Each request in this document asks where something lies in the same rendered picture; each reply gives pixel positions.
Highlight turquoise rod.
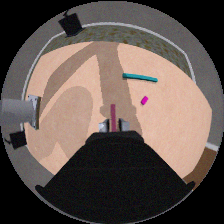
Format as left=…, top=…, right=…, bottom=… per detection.
left=123, top=73, right=158, bottom=83

